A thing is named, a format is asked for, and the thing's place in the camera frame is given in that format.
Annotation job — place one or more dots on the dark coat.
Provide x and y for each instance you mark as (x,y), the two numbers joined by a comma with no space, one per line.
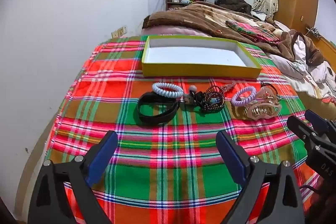
(233,2)

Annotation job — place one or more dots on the folded plaid cloth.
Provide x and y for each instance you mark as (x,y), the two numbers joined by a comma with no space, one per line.
(249,29)

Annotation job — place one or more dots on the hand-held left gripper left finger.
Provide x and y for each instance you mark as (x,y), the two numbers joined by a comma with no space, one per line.
(102,158)

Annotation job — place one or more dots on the pink pillow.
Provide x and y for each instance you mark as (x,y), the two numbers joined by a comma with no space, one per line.
(170,30)

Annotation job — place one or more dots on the person's right forearm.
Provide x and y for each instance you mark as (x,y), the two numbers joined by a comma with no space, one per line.
(325,209)

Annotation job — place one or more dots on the yellow cardboard box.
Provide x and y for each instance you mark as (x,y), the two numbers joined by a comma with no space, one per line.
(199,70)

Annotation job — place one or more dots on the white quilt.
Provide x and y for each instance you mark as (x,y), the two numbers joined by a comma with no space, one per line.
(296,66)

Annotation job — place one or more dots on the wooden headboard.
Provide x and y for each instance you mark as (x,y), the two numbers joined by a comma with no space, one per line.
(326,45)

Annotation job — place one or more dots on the plaid bed sheet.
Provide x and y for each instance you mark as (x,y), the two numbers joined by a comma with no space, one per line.
(170,150)

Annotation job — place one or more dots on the rhinestone hair clip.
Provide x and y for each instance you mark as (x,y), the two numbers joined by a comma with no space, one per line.
(228,88)

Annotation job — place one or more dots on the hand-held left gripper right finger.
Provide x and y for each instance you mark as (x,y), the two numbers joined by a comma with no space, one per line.
(231,158)

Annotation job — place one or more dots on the wall socket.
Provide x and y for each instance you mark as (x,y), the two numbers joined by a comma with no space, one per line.
(119,32)

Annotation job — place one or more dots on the brown blanket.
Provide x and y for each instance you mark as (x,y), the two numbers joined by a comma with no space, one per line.
(199,16)

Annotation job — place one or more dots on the black wrist band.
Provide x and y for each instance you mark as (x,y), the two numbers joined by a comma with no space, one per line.
(157,119)

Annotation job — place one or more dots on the pink claw hair clip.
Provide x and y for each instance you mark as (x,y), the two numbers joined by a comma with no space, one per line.
(262,108)

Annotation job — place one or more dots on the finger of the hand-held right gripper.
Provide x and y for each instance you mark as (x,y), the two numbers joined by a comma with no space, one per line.
(302,129)
(316,120)

